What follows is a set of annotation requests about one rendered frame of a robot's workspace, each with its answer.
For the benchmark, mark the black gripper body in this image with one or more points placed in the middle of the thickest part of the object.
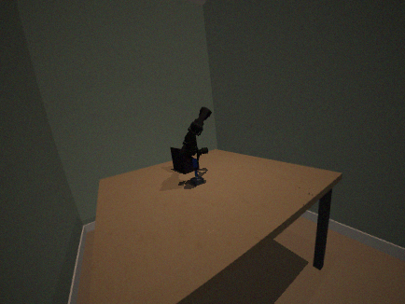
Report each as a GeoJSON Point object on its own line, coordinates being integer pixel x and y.
{"type": "Point", "coordinates": [203, 150]}

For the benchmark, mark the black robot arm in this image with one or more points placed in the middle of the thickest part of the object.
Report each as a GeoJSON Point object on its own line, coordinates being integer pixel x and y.
{"type": "Point", "coordinates": [195, 127]}

